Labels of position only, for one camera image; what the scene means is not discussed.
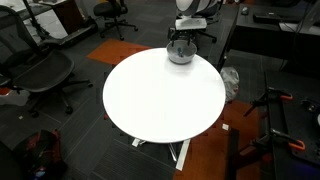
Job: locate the black mesh office chair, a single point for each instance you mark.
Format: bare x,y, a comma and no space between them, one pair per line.
27,66

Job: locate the orange handled clamp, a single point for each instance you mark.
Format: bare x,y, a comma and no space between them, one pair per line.
273,135
269,94

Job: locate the black computer mouse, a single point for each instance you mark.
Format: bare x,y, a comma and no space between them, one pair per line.
245,11

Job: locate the black padded office chair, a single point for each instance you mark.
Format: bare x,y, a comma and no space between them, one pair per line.
113,9

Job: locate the black keyboard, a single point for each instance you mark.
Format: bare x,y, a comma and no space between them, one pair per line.
267,18

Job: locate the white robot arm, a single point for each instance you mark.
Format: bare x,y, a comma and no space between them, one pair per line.
194,9

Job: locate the red black bag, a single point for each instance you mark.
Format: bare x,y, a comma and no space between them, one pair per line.
40,156

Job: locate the teal marker pen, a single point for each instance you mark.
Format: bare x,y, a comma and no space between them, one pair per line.
180,52

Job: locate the white camera box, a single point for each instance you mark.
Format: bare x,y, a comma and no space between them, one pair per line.
190,23

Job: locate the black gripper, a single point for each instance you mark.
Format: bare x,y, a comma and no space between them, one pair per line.
174,34

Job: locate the round white table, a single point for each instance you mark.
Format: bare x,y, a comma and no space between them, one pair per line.
154,100

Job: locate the grey round bowl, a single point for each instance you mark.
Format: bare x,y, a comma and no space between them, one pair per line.
188,52

